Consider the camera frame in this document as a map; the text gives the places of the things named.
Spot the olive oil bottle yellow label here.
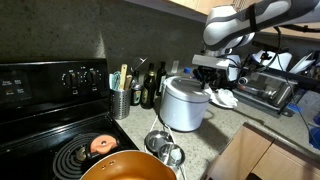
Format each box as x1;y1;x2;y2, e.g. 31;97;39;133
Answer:
140;63;158;110

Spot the steel spatula head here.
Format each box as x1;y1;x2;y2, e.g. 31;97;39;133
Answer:
130;56;149;74

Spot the small dark sauce bottle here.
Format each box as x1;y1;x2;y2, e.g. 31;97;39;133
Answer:
130;70;143;107

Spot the small steel bowl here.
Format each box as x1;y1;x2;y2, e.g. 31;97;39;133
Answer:
144;130;174;154
158;142;186;167

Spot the blue cable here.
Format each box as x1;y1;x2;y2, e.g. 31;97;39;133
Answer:
293;104;320;149

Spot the silver toaster oven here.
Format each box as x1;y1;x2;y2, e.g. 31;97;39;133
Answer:
233;71;299;116

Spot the perforated steel utensil holder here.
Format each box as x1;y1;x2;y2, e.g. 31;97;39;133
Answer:
109;88;132;120

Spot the copper frying pan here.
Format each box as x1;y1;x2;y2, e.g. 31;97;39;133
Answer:
79;149;178;180

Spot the teal kitchen utensil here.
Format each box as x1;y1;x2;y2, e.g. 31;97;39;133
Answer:
111;70;122;91

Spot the white appliance behind beam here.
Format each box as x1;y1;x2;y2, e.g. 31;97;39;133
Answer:
251;49;293;72

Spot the white rice cooker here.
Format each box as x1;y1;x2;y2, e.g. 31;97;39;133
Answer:
159;75;212;133

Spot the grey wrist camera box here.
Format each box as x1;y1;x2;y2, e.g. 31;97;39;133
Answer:
191;54;232;70

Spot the white wall outlet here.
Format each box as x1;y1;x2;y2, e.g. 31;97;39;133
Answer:
170;60;180;74

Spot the black stove knob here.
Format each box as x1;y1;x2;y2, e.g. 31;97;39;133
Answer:
61;70;80;89
83;68;101;88

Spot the wooden upper cabinet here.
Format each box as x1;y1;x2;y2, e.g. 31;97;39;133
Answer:
169;0;320;42

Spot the short wooden spoon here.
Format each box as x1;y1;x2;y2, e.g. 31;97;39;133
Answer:
124;74;133;91

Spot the white crumpled cloth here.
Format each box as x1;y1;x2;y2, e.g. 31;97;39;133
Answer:
204;87;239;109

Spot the tall wooden spatula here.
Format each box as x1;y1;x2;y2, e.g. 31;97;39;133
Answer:
119;63;129;91

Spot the orange lid with metal knob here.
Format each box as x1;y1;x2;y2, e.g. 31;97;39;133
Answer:
89;134;120;155

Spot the black electric stove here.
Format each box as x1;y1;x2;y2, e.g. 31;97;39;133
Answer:
0;59;139;180

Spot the black support beam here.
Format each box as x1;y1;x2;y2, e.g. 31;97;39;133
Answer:
246;41;320;93

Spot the dark wine bottle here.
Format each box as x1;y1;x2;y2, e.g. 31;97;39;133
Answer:
155;61;168;98

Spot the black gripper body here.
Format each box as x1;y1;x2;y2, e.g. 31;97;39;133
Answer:
196;65;228;88

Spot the wooden cabinet panel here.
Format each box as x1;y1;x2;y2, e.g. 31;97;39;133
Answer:
204;122;320;180

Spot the black coil burner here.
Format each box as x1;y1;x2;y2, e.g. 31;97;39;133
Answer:
52;132;114;180

